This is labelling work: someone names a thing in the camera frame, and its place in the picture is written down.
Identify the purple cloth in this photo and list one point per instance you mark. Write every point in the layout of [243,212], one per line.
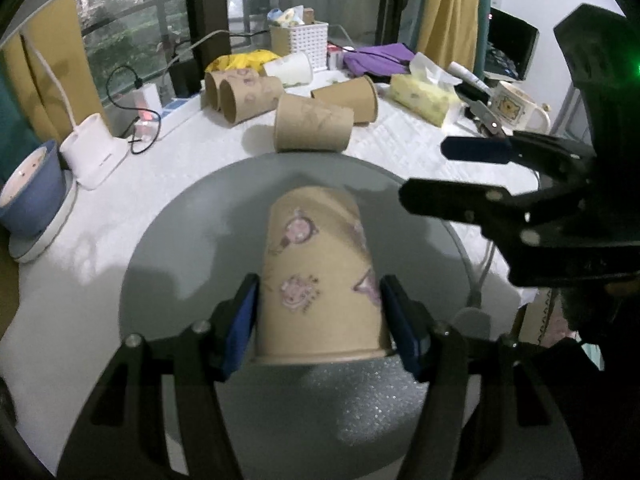
[380,61]

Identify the white desk lamp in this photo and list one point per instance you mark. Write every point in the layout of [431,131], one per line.
[90,150]

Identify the teal curtain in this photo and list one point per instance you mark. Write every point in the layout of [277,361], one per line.
[17,139]

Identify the plain kraft paper cup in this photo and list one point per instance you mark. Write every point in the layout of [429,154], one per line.
[359,94]

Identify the yellow curtain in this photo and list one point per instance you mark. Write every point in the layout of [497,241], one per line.
[448,31]

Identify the white perforated basket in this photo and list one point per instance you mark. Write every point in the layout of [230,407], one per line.
[311,39]

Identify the grey round puck device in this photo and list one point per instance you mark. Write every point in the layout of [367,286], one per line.
[472,322]

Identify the black power adapter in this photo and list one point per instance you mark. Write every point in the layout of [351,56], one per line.
[179,75]

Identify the black laptop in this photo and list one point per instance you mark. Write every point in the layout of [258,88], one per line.
[511,45]

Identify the yellow tissue pack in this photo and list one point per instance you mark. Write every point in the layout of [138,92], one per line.
[427,100]

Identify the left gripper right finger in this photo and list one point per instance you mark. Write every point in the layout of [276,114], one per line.
[488,413]

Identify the blue ceramic bowl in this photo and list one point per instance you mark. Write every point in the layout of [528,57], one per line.
[34,193]

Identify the white paper cup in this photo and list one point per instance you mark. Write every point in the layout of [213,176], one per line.
[292,70]

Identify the white charger plug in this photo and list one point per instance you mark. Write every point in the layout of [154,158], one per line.
[147,104]

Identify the round grey mat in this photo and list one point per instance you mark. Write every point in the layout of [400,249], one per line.
[323,394]

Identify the cartoon bear mug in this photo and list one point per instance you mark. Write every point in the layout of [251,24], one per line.
[517,110]

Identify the kraft cup open mouth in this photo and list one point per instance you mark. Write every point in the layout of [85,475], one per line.
[309,125]

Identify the printed kraft cup rear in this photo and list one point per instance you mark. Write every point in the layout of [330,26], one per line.
[244,99]

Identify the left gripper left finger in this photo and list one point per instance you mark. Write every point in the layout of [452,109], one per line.
[120,432]

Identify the printed kraft paper cup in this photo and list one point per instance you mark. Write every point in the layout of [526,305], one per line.
[319,299]

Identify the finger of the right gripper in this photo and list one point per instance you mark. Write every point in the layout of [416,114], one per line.
[470,199]
[557,158]

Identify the white power strip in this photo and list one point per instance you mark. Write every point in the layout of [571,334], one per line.
[173,115]

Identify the yellow bag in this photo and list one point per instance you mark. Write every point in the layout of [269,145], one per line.
[255,60]

